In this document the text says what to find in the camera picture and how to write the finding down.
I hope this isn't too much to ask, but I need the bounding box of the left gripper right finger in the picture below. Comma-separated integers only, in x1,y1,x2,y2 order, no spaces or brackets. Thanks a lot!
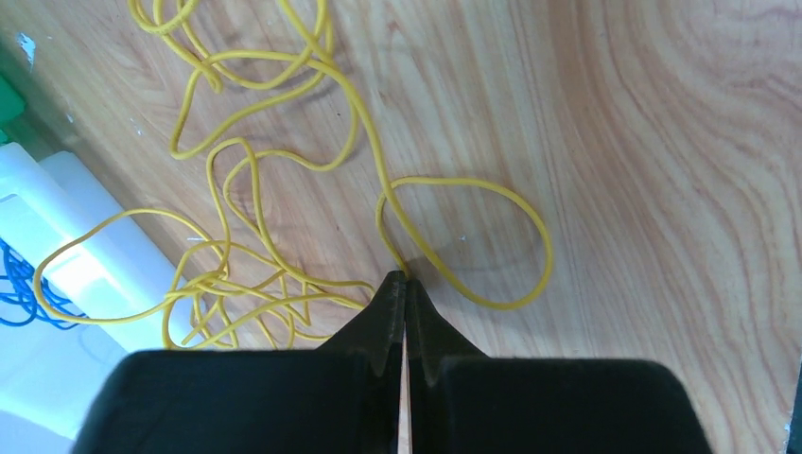
405,280,710,453

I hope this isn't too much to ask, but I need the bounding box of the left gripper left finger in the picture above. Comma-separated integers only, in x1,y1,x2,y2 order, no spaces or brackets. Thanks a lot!
74,271,407,453

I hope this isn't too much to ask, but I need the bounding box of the yellow cable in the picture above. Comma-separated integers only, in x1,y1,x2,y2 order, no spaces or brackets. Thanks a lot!
32,0,555,351

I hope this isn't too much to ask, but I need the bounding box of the blue cable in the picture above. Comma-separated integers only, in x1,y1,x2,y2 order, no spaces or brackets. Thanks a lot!
0,237,86,331

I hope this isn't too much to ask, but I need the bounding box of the white plastic bin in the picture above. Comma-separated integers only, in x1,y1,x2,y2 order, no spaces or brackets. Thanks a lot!
1,143,201,452

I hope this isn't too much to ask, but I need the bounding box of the green plastic bin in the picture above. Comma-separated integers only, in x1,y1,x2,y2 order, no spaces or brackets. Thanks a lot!
0,77,26,145

